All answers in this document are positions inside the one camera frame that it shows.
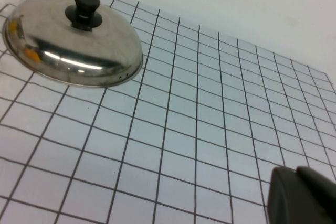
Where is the white black-grid tablecloth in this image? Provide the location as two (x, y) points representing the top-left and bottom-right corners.
(0, 0), (336, 224)

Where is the stainless steel pot lid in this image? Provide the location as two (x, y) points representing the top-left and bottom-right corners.
(2, 0), (144, 88)

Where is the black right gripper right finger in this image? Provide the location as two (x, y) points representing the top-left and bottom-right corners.
(296, 165), (336, 224)

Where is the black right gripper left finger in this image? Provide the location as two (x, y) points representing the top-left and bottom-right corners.
(266, 166), (329, 224)

